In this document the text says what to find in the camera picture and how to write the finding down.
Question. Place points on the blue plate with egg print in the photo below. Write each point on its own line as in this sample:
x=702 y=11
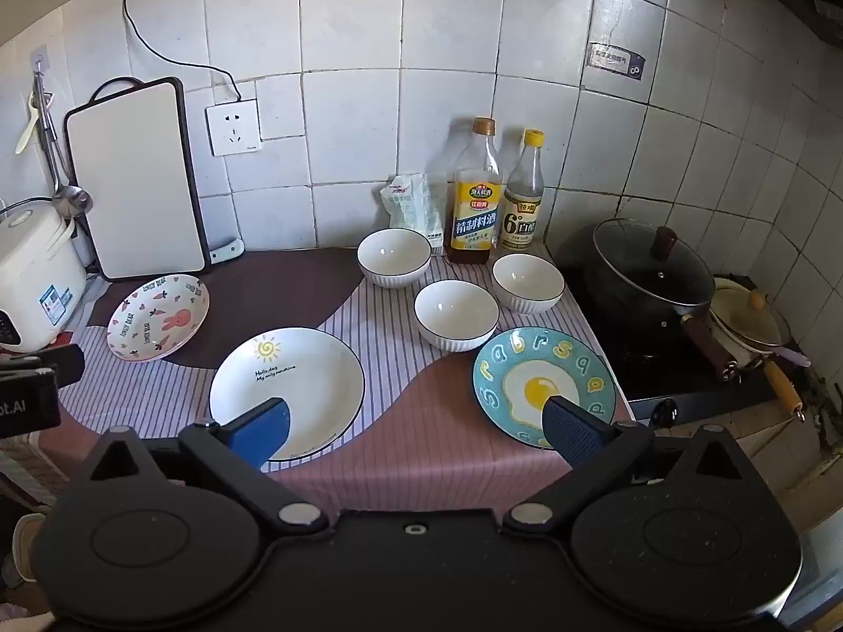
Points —
x=527 y=359

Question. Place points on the white cutting board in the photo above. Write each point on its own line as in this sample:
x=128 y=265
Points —
x=135 y=178

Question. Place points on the black gas stove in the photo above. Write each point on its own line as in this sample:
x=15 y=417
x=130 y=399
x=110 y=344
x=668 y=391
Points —
x=632 y=368

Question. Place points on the white plate with sun print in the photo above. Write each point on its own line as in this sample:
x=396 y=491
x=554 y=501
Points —
x=309 y=385

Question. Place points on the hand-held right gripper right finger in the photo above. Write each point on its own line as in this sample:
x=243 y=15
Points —
x=573 y=431

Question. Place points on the white rice spoon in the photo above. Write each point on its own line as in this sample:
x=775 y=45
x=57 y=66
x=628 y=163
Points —
x=25 y=135

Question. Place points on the white cutting board stand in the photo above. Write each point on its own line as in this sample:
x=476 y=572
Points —
x=227 y=250

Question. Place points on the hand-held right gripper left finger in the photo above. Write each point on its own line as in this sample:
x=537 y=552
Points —
x=263 y=431

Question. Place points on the white ribbed bowl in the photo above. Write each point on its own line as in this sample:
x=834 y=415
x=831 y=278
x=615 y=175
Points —
x=456 y=316
x=394 y=257
x=528 y=284

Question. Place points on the cooking wine bottle yellow label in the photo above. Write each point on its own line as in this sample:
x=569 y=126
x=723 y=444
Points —
x=473 y=210

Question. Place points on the cream pot with lid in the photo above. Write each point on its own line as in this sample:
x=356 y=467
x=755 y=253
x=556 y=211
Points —
x=744 y=322

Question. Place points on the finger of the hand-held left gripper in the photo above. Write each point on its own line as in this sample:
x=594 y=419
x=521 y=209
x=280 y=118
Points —
x=62 y=365

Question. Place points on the white plastic seasoning bag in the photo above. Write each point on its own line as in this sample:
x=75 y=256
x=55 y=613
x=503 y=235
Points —
x=411 y=207

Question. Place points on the wall sticker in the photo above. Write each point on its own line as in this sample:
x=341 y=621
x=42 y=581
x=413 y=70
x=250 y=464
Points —
x=616 y=62

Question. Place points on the clear vinegar bottle yellow cap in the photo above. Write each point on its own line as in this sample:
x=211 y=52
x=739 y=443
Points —
x=522 y=210

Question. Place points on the black pan with glass lid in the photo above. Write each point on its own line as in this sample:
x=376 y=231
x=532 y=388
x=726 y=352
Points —
x=652 y=289

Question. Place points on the white rice cooker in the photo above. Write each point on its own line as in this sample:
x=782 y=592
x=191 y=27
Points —
x=36 y=276

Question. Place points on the white wall socket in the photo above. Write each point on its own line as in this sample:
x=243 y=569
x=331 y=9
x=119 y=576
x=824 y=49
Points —
x=232 y=127

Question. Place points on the pink plate with bunny print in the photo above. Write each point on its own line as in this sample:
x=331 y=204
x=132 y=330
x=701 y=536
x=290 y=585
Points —
x=158 y=319

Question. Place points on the metal ladle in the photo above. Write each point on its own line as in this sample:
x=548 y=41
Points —
x=72 y=201

